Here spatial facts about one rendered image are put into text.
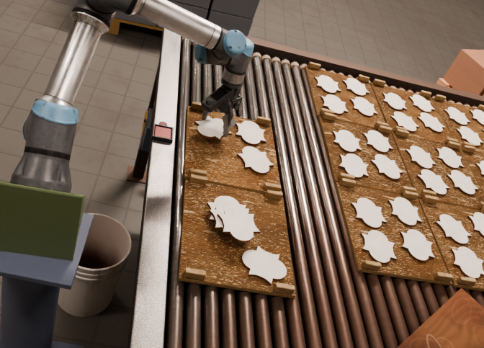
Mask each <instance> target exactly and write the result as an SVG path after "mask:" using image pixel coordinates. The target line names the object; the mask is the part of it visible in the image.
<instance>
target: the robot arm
mask: <svg viewBox="0 0 484 348"><path fill-rule="evenodd" d="M116 12H123V13H125V14H127V15H129V16H130V15H133V14H136V15H138V16H139V17H142V18H144V19H147V20H148V21H150V22H152V23H154V24H157V25H159V26H161V27H163V28H165V29H167V30H170V31H172V32H174V33H176V34H178V35H180V36H182V37H185V38H186V39H188V40H191V41H192V42H194V43H196V45H195V49H194V57H195V60H196V62H198V63H203V64H205V65H207V64H212V65H220V66H225V68H224V72H223V77H222V79H221V82H222V84H223V85H222V86H221V87H220V88H218V89H217V90H216V91H214V92H213V93H212V94H211V95H210V96H208V97H207V98H206V99H204V100H203V101H202V102H201V105H202V107H203V108H204V110H203V114H202V120H206V119H207V116H208V115H209V114H210V113H211V112H212V111H214V110H215V109H216V108H217V109H218V110H220V112H221V113H223V112H225V115H224V116H222V119H223V135H224V136H225V137H227V136H228V134H229V132H230V129H231V128H232V127H233V126H234V125H235V124H236V120H235V119H233V111H232V110H233V109H235V110H237V109H239V107H240V104H241V100H242V99H243V97H242V96H241V95H240V92H241V88H242V86H243V82H244V77H245V75H246V70H247V68H248V65H249V62H250V60H251V57H252V53H253V51H254V44H253V43H252V41H251V40H249V39H248V38H246V37H245V35H244V34H243V33H242V32H241V31H238V30H230V31H227V30H225V29H223V28H222V27H219V26H217V25H216V24H213V23H211V22H209V21H207V20H206V19H203V18H201V17H199V16H197V15H196V14H193V13H191V12H189V11H187V10H186V9H183V8H181V7H180V6H177V5H175V4H173V3H171V2H170V1H167V0H76V3H75V5H74V7H73V10H72V12H71V17H72V19H73V24H72V27H71V29H70V32H69V34H68V37H67V39H66V41H65V44H64V46H63V49H62V51H61V53H60V56H59V58H58V61H57V63H56V65H55V68H54V70H53V73H52V76H51V77H50V80H49V82H48V85H47V88H46V90H45V93H44V94H43V95H42V96H41V97H38V98H36V99H35V102H34V104H33V106H32V109H31V111H30V114H29V116H28V118H27V119H26V120H25V122H24V125H23V127H22V133H23V136H24V139H25V141H26V144H25V148H24V154H23V157H22V158H21V160H20V162H19V163H18V165H17V167H16V169H15V170H14V172H13V174H12V177H11V181H10V183H11V184H18V185H23V186H28V187H35V188H40V189H48V190H53V191H58V192H67V193H71V174H70V168H69V162H70V158H71V152H72V148H73V141H74V137H75V133H76V126H77V122H78V121H79V111H78V110H77V109H76V108H74V107H73V103H74V102H75V99H76V96H77V94H78V92H79V89H80V87H81V84H82V81H83V80H84V77H85V74H86V71H87V69H88V67H89V64H90V62H91V59H92V56H93V54H94V51H95V49H96V47H97V44H98V42H99V39H100V37H101V35H102V34H104V33H106V32H108V31H109V28H110V26H111V23H112V20H113V19H114V16H115V14H116ZM239 101H240V103H239V105H238V102H239ZM237 105H238V106H237Z"/></svg>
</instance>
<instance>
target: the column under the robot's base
mask: <svg viewBox="0 0 484 348"><path fill-rule="evenodd" d="M93 219H94V215H92V214H88V213H83V216H82V220H81V226H80V230H79V236H78V239H77V243H76V249H75V253H74V256H73V261H70V260H65V259H55V258H50V257H43V256H34V255H29V254H19V253H13V252H8V251H0V276H2V289H1V330H0V348H84V346H81V345H76V344H69V343H64V342H57V341H53V331H54V325H55V317H56V311H57V306H58V297H59V292H60V287H61V288H65V289H69V290H70V289H71V288H72V284H73V281H74V278H75V276H76V272H77V269H78V266H79V262H80V260H81V256H82V254H83V250H84V247H85V244H86V240H87V238H88V235H89V231H90V228H91V225H92V222H93Z"/></svg>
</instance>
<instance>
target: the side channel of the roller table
mask: <svg viewBox="0 0 484 348"><path fill-rule="evenodd" d="M245 37H246V38H248V39H249V40H251V41H252V43H253V44H254V51H255V50H257V51H259V52H260V54H261V55H262V54H263V53H268V54H269V56H270V58H271V57H272V56H273V55H277V56H278V57H279V59H280V60H281V59H282V58H287V59H288V61H289V62H290V61H292V60H296V61H297V63H298V64H300V63H302V62H304V63H306V64H307V66H308V64H309V62H313V63H318V64H320V65H321V67H324V68H325V70H326V71H327V70H328V69H333V70H334V72H335V73H336V72H338V71H341V72H342V73H343V75H345V74H347V73H350V74H351V75H352V76H353V78H354V77H355V76H358V75H359V74H360V75H363V76H367V77H369V80H370V81H372V80H375V79H379V80H382V81H385V82H386V84H387V85H390V84H393V85H395V87H396V88H397V87H398V86H401V87H403V88H404V89H411V91H413V92H414V91H416V90H417V91H419V92H421V90H423V91H426V92H431V94H434V95H437V94H438V95H442V96H445V97H446V99H452V101H453V102H454V101H457V100H458V101H460V103H464V102H466V103H468V104H469V105H471V104H474V105H475V106H476V107H478V106H479V105H480V104H481V105H484V96H480V95H477V94H472V93H469V92H464V91H460V90H457V89H452V88H449V87H445V86H441V85H438V84H433V83H429V82H426V81H421V80H418V79H412V78H409V77H406V76H401V75H397V74H394V73H390V72H387V71H381V70H378V69H375V68H370V67H366V66H361V65H358V64H355V63H350V62H346V61H342V60H339V59H335V58H330V57H327V56H324V55H318V54H315V53H310V52H307V51H304V50H298V49H295V48H291V47H287V46H284V45H279V44H276V43H271V42H267V41H264V40H259V39H256V38H252V37H247V36H245Z"/></svg>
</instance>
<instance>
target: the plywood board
mask: <svg viewBox="0 0 484 348"><path fill-rule="evenodd" d="M398 348H484V307H482V306H481V305H480V304H479V303H478V302H477V301H476V300H475V299H473V298H472V297H471V296H470V295H469V294H468V293H466V292H465V291H464V290H463V289H462V288H461V289H460V290H458V291H457V292H456V293H455V294H454V295H453V296H452V297H451V298H450V299H449V300H448V301H447V302H446V303H445V304H444V305H443V306H442V307H441V308H440V309H439V310H437V311H436V312H435V313H434V314H433V315H432V316H431V317H430V318H429V319H428V320H426V321H425V322H424V323H423V324H422V325H421V326H420V327H419V328H418V329H417V330H415V331H414V332H413V333H412V334H411V335H410V336H409V337H408V338H407V339H406V340H405V341H404V342H403V343H402V344H401V345H400V346H399V347H398Z"/></svg>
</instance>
